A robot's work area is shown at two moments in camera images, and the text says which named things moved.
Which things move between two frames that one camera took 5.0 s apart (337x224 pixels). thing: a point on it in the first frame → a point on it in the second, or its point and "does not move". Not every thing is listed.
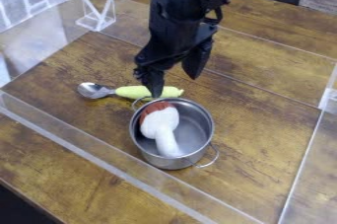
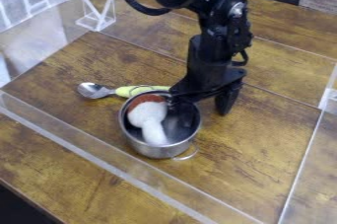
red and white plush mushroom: (158, 124) does not move
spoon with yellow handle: (90, 90) does not move
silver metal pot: (193, 134) → (181, 125)
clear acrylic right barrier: (311, 200) does not move
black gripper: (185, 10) → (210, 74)
